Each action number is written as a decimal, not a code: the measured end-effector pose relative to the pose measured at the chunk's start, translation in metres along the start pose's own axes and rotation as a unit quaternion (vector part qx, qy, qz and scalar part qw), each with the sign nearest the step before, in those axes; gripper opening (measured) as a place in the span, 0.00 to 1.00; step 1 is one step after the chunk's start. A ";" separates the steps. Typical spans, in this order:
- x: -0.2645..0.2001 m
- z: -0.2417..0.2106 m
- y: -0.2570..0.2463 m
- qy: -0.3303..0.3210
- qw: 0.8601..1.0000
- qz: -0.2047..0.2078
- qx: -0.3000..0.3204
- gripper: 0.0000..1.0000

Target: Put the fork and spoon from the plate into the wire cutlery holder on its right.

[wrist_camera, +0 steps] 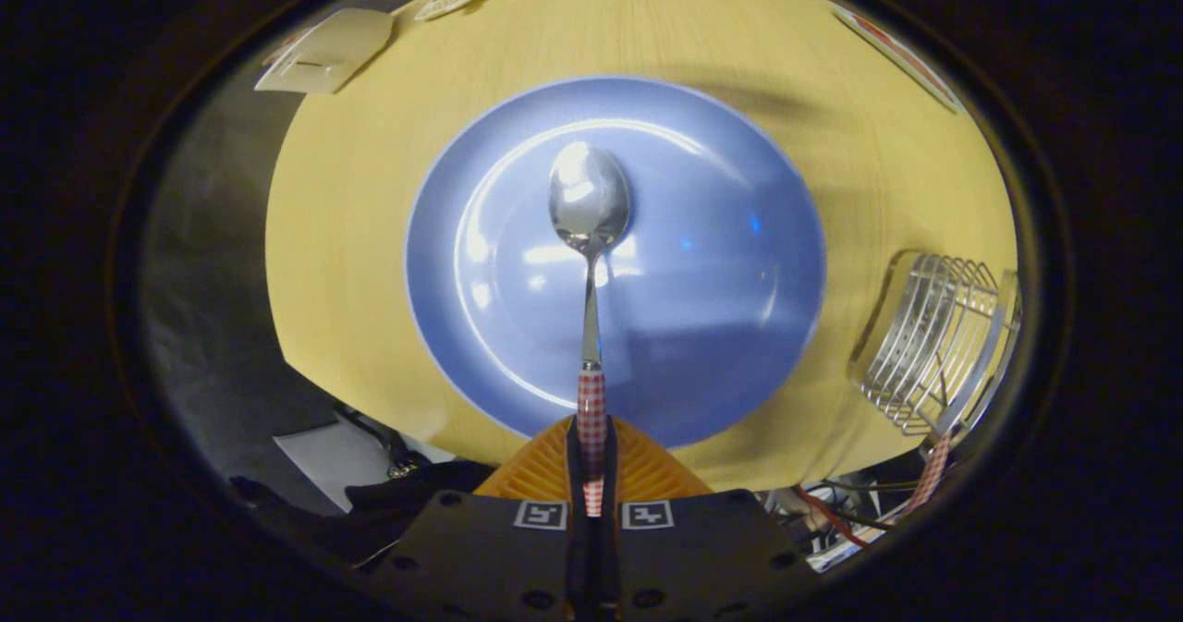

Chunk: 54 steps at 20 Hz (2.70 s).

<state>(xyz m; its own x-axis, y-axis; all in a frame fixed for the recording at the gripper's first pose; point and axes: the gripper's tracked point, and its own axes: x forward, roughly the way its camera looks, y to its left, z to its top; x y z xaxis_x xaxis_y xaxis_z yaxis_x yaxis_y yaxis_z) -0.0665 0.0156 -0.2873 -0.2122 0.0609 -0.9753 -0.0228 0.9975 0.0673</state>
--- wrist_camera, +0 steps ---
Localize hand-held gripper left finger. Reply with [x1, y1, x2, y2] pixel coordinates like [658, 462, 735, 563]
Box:
[384, 416, 588, 622]

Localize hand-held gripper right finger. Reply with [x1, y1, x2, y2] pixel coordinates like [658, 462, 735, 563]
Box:
[601, 416, 819, 622]

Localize spoon with checkered handle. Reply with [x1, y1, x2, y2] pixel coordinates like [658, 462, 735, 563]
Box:
[548, 141, 632, 518]

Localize fork with checkered handle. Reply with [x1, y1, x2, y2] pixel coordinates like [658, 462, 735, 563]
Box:
[901, 433, 953, 517]

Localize white paper sheet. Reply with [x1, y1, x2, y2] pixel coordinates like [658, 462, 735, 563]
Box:
[274, 421, 435, 517]

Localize blue round plate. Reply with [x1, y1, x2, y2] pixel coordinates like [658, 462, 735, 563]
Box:
[405, 75, 827, 449]

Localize white toaster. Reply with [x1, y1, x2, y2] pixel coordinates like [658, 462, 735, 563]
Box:
[254, 7, 396, 96]

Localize pale green food plate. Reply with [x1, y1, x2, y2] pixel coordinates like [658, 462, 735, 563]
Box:
[832, 5, 964, 113]

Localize red meat slices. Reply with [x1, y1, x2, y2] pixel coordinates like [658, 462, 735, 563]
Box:
[850, 14, 944, 96]

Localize red cable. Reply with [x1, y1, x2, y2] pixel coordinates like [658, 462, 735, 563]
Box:
[793, 485, 874, 549]

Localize metal wire cutlery rack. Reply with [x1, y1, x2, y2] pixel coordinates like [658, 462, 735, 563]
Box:
[848, 250, 1022, 438]

